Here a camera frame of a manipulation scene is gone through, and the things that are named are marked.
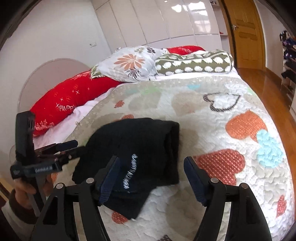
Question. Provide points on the person's left forearm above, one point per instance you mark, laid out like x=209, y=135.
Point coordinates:
x=20, y=215

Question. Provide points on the black pants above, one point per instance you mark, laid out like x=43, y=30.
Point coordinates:
x=138, y=143

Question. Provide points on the white floral pillow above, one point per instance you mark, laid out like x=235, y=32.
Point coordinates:
x=129, y=62

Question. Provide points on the heart print quilt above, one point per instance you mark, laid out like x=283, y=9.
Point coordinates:
x=208, y=129

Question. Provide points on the white round headboard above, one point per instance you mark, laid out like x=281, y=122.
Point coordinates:
x=46, y=76

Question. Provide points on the person's left hand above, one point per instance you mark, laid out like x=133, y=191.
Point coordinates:
x=23, y=188

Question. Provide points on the green dotted pillow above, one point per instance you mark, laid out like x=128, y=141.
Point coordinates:
x=194, y=62

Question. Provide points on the small red pillow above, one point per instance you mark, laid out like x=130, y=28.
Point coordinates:
x=185, y=49

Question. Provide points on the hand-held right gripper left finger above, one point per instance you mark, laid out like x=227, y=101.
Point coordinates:
x=109, y=179

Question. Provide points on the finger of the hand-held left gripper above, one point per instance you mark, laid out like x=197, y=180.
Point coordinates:
x=62, y=146
x=74, y=153

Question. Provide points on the glossy white wardrobe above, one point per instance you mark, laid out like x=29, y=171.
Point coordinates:
x=161, y=20

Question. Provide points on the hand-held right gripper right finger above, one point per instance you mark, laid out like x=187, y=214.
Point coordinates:
x=194, y=180

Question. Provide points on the cluttered storage rack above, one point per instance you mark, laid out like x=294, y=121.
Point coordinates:
x=289, y=60

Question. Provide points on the wooden door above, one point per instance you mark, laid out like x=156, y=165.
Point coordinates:
x=245, y=34

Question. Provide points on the large red pillow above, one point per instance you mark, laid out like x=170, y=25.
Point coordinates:
x=69, y=97

